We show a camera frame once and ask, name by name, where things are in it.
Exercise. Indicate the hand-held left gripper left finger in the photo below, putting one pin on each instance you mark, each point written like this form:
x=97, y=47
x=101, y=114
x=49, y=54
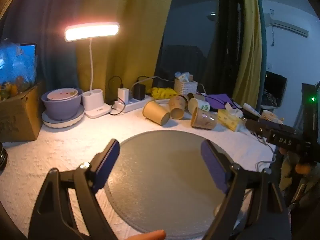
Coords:
x=107, y=165

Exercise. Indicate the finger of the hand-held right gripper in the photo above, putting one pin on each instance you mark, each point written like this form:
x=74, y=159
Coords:
x=256, y=127
x=251, y=115

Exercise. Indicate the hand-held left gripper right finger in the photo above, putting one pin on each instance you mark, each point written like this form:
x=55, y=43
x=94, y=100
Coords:
x=215, y=166

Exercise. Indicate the brown paper cup purple print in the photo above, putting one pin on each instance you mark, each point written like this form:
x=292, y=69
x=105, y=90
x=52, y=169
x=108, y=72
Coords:
x=203, y=119

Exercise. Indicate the white paper cup green print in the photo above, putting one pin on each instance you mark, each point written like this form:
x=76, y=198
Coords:
x=198, y=105

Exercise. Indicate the brown paper cup pale print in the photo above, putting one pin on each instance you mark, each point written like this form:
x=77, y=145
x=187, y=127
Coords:
x=177, y=107

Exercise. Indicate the plain brown paper cup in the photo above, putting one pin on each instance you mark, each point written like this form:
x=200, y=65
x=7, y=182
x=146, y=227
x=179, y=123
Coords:
x=155, y=113

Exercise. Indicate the person's right hand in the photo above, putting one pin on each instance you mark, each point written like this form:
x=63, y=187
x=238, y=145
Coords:
x=302, y=168

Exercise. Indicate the person's left hand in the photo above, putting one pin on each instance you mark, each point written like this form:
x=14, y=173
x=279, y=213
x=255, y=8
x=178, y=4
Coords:
x=147, y=235

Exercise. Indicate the white tube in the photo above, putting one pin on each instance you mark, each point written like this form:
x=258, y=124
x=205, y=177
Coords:
x=250, y=108

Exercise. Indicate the yellow tissue packet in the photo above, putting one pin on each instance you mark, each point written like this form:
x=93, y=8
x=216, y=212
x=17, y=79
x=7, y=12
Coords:
x=228, y=121

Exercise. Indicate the purple cloth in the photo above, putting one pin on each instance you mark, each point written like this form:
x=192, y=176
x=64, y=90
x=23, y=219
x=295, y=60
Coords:
x=220, y=100

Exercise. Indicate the dark monitor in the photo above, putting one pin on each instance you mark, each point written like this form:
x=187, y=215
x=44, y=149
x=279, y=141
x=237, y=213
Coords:
x=275, y=87

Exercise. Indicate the round grey mat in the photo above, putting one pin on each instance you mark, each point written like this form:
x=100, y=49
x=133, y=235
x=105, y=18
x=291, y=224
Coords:
x=160, y=180

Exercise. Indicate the white plate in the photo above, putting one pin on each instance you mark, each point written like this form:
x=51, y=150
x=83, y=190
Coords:
x=75, y=120

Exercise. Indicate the white textured tablecloth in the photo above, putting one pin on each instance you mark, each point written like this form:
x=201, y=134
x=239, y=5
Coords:
x=50, y=150

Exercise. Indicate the white power strip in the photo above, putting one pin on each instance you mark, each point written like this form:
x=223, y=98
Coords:
x=135, y=104

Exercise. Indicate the white charger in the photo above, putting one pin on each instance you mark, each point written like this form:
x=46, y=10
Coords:
x=123, y=95

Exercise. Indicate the white woven basket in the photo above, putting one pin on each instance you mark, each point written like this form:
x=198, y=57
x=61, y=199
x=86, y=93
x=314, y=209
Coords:
x=185, y=87

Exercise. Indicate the purple bowl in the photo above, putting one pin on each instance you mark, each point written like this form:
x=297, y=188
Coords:
x=61, y=110

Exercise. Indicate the yellow curtain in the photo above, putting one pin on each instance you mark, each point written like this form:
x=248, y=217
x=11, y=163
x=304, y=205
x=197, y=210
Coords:
x=250, y=42
x=120, y=5

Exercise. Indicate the small packets in basket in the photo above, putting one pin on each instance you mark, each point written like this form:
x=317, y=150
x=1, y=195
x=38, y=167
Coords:
x=183, y=76

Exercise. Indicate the black charger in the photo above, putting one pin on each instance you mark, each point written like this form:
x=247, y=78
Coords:
x=139, y=91

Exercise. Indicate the pink dish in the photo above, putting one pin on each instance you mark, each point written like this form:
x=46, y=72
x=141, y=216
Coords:
x=62, y=95

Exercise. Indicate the yellow cloth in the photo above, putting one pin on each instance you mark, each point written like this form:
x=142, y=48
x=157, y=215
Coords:
x=163, y=93

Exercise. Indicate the white air conditioner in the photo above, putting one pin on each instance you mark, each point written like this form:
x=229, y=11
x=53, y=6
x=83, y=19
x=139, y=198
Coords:
x=285, y=25

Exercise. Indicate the cardboard box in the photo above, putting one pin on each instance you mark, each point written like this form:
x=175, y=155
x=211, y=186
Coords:
x=20, y=120

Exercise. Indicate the black round object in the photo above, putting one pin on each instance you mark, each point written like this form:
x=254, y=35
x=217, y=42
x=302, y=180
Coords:
x=2, y=156

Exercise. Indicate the bag of fruit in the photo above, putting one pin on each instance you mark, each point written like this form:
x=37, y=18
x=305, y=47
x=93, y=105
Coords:
x=10, y=88

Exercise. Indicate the white desk lamp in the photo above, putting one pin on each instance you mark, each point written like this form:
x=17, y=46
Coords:
x=92, y=31

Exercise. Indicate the dark grey curtain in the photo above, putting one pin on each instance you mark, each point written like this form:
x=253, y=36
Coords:
x=40, y=30

